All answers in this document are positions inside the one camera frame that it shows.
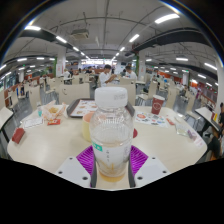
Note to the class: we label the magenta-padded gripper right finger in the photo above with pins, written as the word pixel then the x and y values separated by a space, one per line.
pixel 139 159

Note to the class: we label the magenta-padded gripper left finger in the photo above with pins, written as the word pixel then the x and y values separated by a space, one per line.
pixel 85 158

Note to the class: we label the clear white-capped drink bottle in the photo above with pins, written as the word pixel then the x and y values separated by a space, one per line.
pixel 111 140

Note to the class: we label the colourful printed sticker sheet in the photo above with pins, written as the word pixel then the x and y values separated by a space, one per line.
pixel 150 119

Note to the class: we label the small red sauce packet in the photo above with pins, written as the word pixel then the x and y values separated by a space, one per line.
pixel 54 122

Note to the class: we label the dark food tray with paper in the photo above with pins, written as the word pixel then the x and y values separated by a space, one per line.
pixel 76 108

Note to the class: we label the clear sleeve with papers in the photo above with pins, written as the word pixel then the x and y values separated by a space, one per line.
pixel 190 135

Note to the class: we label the red paper cup with lid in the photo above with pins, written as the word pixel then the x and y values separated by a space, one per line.
pixel 157 106

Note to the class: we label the clear plastic bag with food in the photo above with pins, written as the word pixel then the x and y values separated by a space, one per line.
pixel 53 110

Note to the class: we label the white paper receipt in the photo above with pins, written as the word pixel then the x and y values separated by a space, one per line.
pixel 32 122

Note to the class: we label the beige canteen chairs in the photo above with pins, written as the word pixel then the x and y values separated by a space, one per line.
pixel 74 91

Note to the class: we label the small dark red pouch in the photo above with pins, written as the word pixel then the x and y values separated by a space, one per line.
pixel 18 135

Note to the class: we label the person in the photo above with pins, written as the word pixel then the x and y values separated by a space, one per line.
pixel 130 74
pixel 106 77

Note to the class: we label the ceiling air conditioner unit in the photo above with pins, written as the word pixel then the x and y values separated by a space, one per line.
pixel 80 34

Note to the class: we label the ceiling lights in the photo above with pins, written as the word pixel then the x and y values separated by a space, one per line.
pixel 166 18

